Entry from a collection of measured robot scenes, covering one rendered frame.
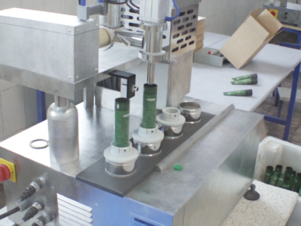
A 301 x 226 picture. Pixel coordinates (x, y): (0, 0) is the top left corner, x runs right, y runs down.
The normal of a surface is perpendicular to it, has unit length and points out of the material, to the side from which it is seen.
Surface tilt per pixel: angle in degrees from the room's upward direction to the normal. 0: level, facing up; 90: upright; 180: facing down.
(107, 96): 90
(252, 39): 90
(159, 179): 0
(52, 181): 90
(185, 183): 0
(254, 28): 111
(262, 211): 0
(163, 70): 90
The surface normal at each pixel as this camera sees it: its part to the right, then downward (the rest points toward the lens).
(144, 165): 0.05, -0.92
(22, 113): 0.87, 0.23
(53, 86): -0.49, 0.31
